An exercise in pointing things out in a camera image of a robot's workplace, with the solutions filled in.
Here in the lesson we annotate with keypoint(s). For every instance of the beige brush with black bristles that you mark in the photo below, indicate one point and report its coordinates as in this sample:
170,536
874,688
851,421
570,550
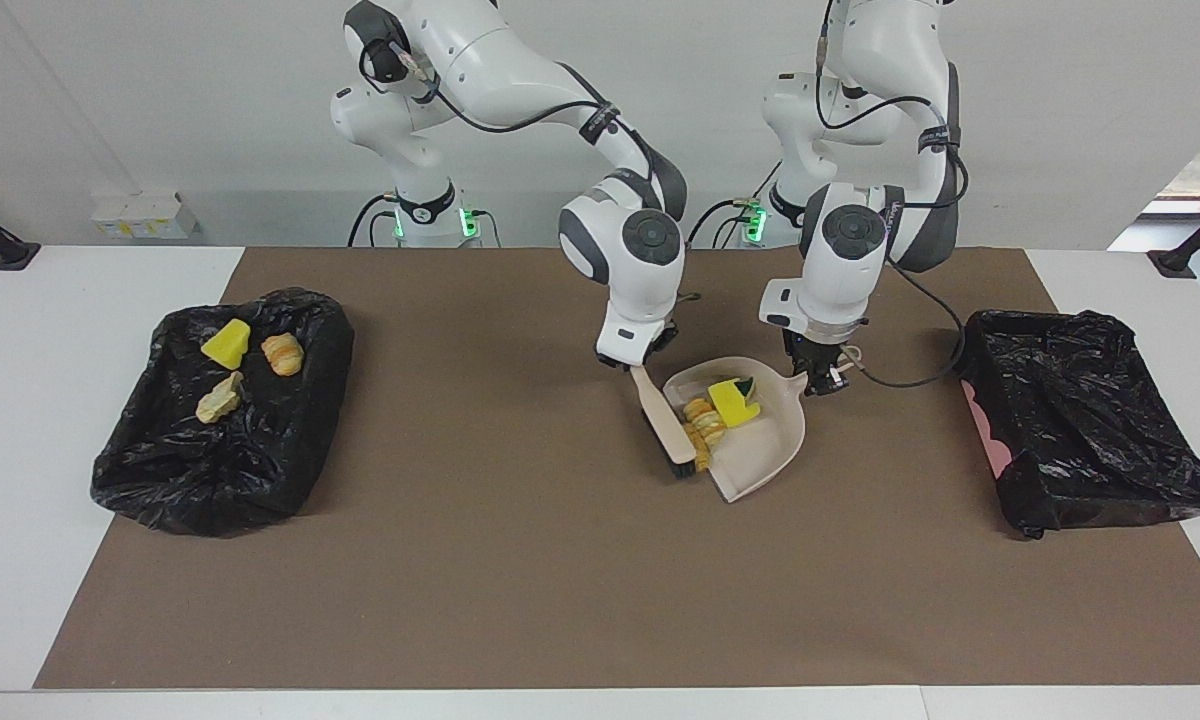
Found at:
665,420

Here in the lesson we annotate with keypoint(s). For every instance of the tan striped trash piece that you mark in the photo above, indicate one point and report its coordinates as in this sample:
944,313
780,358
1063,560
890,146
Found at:
282,354

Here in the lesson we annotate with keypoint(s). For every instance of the yellow sponge with green layer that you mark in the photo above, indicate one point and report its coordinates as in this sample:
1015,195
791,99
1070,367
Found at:
730,402

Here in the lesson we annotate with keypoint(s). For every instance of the yellow sponge chunk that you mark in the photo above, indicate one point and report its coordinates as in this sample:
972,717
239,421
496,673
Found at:
226,345

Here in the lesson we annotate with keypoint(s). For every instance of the orange striped croissant piece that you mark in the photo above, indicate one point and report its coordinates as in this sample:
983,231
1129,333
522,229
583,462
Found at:
706,442

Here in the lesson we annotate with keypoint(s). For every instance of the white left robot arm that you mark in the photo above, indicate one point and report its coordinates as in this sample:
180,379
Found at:
890,60

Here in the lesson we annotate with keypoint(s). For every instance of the brown table mat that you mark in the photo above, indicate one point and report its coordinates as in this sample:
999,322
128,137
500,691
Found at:
510,600

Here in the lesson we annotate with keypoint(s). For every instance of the pink bin with black bag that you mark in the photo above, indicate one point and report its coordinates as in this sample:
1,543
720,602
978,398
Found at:
1080,420

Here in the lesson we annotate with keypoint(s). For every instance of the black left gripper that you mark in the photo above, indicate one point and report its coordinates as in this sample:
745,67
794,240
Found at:
815,352

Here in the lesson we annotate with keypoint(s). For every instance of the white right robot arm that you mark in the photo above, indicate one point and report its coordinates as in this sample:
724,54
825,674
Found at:
480,60

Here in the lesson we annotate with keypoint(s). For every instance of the beige plastic dustpan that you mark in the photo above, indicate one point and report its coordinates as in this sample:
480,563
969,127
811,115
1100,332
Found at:
760,450

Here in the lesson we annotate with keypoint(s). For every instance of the black camera stand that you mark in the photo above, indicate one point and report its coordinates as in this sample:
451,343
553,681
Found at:
1185,255
0,245

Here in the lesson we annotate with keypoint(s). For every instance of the white wall power box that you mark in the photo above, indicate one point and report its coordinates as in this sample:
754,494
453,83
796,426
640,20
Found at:
145,215

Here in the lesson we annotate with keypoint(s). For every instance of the bin lined with black bag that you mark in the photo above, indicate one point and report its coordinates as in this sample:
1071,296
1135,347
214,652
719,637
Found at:
220,470

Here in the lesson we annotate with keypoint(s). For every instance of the pale cream trash piece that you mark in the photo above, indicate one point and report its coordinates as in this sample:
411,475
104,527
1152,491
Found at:
218,400

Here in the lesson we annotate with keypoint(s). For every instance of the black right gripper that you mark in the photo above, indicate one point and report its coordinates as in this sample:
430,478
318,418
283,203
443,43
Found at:
662,342

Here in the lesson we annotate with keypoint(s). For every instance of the brown cracked bread roll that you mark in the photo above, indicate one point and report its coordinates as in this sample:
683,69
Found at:
698,410

